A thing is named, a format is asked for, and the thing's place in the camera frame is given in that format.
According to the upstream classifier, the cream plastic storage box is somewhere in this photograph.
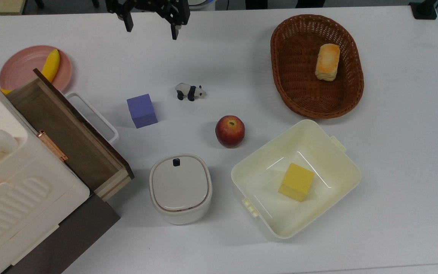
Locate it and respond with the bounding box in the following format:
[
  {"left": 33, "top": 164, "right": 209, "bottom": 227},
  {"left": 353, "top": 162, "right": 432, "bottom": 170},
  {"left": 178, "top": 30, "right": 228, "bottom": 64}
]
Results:
[{"left": 0, "top": 68, "right": 90, "bottom": 267}]

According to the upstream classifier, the wooden drawer with white handle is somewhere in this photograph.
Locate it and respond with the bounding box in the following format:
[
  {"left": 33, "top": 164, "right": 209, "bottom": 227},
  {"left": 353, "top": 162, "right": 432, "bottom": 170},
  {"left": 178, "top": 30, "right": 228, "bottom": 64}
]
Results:
[{"left": 5, "top": 68, "right": 135, "bottom": 202}]

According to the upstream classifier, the golden bread piece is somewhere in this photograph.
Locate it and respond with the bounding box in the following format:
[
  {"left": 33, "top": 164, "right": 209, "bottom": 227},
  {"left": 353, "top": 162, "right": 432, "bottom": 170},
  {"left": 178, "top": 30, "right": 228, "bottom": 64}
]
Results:
[{"left": 315, "top": 43, "right": 341, "bottom": 81}]

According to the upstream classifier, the dark wooden drawer cabinet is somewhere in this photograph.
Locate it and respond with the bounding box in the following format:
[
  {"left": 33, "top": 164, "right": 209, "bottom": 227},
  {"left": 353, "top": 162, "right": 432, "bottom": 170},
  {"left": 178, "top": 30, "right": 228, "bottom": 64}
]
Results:
[{"left": 2, "top": 192, "right": 121, "bottom": 274}]

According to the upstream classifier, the small cream lidded bin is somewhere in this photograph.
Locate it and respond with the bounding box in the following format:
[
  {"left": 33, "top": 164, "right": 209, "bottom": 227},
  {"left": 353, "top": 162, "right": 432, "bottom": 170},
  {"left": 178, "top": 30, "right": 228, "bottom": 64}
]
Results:
[{"left": 149, "top": 154, "right": 213, "bottom": 225}]

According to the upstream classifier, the white robot base blue ring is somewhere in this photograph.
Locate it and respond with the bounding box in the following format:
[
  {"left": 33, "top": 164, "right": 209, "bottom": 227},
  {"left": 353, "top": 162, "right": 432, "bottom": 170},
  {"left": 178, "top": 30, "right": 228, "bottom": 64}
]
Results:
[{"left": 189, "top": 0, "right": 216, "bottom": 10}]

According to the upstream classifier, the red apple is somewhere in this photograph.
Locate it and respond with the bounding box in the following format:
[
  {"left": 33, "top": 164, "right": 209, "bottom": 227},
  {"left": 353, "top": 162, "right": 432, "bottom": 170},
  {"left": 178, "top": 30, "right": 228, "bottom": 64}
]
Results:
[{"left": 215, "top": 115, "right": 246, "bottom": 148}]

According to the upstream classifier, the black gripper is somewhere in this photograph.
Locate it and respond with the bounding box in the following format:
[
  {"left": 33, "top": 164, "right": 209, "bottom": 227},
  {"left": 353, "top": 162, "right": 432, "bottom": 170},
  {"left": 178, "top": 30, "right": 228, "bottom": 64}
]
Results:
[{"left": 106, "top": 0, "right": 191, "bottom": 40}]

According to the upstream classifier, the pink plate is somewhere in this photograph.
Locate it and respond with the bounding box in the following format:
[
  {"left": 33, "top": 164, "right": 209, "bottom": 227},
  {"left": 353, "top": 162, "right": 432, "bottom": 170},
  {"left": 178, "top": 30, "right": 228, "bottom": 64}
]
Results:
[{"left": 0, "top": 45, "right": 73, "bottom": 94}]

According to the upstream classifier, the yellow banana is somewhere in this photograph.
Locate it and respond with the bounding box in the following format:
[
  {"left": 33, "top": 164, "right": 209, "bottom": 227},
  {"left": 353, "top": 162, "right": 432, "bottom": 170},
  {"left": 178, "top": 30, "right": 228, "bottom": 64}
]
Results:
[{"left": 0, "top": 49, "right": 60, "bottom": 95}]

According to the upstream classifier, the black table clamp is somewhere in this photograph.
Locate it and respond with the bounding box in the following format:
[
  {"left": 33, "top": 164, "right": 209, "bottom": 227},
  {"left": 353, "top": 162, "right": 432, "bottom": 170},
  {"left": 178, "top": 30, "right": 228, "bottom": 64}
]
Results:
[{"left": 409, "top": 0, "right": 438, "bottom": 20}]

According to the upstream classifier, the panda toy figure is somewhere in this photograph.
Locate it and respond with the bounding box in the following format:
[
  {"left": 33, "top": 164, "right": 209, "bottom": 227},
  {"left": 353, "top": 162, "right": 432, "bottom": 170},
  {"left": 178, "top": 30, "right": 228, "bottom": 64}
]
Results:
[{"left": 175, "top": 83, "right": 207, "bottom": 102}]

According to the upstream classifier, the yellow cube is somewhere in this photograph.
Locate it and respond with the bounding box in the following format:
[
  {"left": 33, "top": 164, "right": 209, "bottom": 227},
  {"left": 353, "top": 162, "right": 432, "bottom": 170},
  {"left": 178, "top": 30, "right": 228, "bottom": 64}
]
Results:
[{"left": 278, "top": 162, "right": 315, "bottom": 202}]

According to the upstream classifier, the brown wicker basket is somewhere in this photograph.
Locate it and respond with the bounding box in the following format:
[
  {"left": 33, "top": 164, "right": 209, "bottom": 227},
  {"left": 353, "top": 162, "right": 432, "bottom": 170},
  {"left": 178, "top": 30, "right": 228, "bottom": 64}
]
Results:
[{"left": 270, "top": 14, "right": 365, "bottom": 119}]

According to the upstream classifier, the cream plastic open tub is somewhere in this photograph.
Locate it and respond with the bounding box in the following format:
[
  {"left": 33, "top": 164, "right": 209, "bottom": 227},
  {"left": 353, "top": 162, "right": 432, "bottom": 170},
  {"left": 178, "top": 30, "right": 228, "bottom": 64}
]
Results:
[{"left": 231, "top": 119, "right": 362, "bottom": 239}]

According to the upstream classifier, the purple cube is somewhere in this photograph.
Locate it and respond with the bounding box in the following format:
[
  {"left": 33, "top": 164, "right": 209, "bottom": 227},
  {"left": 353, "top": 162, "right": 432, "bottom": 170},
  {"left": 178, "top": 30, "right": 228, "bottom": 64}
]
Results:
[{"left": 127, "top": 94, "right": 158, "bottom": 129}]

